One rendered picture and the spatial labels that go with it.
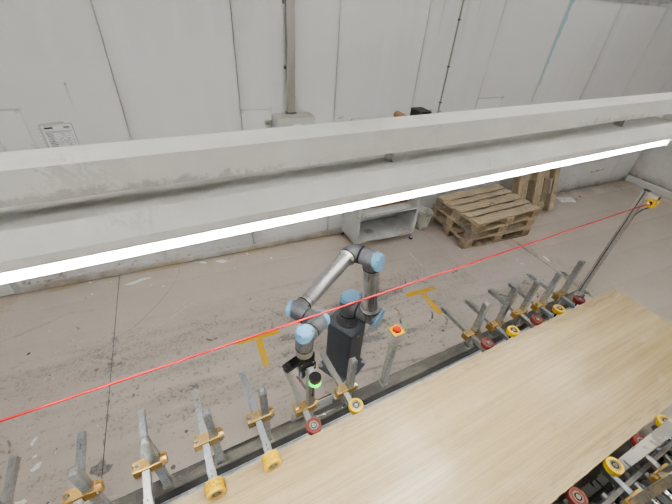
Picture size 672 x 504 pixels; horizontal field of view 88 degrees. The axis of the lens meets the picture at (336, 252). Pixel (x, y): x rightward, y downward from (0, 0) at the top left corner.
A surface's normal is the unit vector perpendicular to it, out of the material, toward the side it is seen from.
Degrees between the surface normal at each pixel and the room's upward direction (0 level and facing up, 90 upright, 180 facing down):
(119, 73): 90
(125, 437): 0
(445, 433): 0
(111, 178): 90
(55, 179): 90
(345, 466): 0
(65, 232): 61
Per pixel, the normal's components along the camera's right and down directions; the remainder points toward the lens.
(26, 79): 0.40, 0.57
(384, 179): 0.43, 0.10
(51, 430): 0.07, -0.80
